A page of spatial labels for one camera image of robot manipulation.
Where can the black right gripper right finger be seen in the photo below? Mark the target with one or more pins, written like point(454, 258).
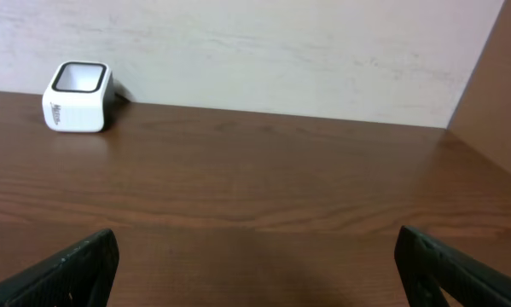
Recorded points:
point(428, 269)

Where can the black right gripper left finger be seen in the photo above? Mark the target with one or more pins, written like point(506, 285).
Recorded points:
point(79, 275)

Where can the white barcode scanner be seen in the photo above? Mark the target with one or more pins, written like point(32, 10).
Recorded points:
point(79, 97)

